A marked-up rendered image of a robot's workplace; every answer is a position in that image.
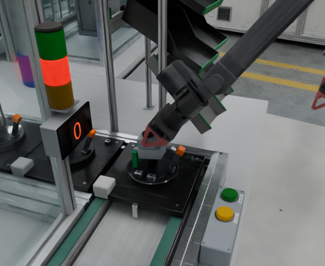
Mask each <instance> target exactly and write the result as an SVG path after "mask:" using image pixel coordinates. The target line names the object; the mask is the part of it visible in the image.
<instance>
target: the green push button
mask: <svg viewBox="0 0 325 266"><path fill-rule="evenodd" d="M222 197H223V198H224V199H225V200H227V201H235V200H236V199H237V197H238V193H237V191H236V190H234V189H232V188H226V189H224V190H223V191H222Z"/></svg>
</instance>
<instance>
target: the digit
mask: <svg viewBox="0 0 325 266"><path fill-rule="evenodd" d="M69 127H70V133H71V140H72V146H73V147H74V146H75V145H76V144H77V143H78V142H79V141H80V140H81V139H82V138H83V137H84V136H85V134H84V129H83V122H82V114H81V112H80V113H79V114H78V115H77V116H76V117H74V118H73V119H72V120H71V121H70V122H69Z"/></svg>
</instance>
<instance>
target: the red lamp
mask: <svg viewBox="0 0 325 266"><path fill-rule="evenodd" d="M40 63H41V68H42V74H43V79H44V83H45V84H47V85H49V86H61V85H64V84H67V83H68V82H70V80H71V75H70V68H69V61H68V55H67V56H66V57H64V58H62V59H59V60H52V61H48V60H43V59H41V58H40Z"/></svg>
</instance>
